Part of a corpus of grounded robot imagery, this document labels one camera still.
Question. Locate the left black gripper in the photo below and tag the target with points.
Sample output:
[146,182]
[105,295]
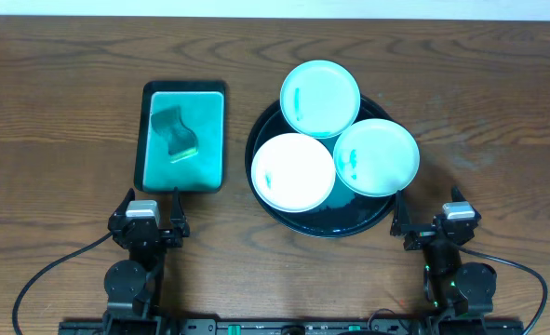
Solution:
[149,234]

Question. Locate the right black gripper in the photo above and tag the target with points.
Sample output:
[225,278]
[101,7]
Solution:
[417,233]

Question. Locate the green scouring sponge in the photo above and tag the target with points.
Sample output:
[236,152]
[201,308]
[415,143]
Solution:
[181,140]

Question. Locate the white plate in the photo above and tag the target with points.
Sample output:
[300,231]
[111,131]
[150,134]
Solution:
[293,173]

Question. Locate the mint green plate top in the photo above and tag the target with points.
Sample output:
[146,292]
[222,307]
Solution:
[320,98]

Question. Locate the mint green plate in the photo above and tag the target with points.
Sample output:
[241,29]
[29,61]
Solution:
[320,98]
[376,157]

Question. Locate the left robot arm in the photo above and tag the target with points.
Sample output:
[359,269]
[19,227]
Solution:
[133,286]

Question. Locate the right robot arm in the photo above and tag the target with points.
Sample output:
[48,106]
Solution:
[461,292]

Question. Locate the round black serving tray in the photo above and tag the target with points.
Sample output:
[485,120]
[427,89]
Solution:
[343,213]

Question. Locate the black rectangular sponge tray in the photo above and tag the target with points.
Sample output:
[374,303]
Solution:
[203,109]

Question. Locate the mint green plate right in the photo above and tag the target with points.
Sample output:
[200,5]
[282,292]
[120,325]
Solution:
[376,157]

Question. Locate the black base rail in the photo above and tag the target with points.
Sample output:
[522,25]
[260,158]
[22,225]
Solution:
[237,327]

